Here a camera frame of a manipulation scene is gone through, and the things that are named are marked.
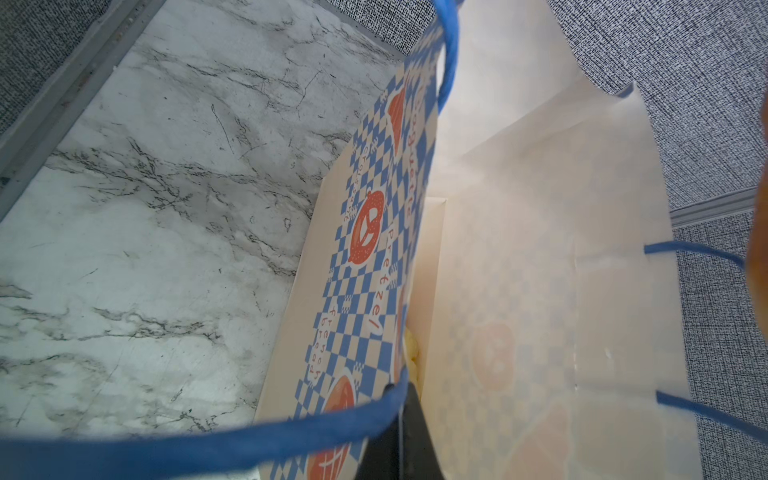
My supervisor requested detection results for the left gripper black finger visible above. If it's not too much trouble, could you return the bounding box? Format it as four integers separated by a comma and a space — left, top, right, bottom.
355, 383, 445, 480

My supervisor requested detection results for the pale rectangular scored bread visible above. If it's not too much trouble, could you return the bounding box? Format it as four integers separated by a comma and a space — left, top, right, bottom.
405, 328, 420, 387

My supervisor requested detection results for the ridged yellow spiral bread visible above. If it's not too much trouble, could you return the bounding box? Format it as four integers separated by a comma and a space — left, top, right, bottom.
745, 89, 768, 343

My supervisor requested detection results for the blue checkered paper bag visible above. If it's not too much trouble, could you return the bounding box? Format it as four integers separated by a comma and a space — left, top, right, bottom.
0, 0, 768, 480

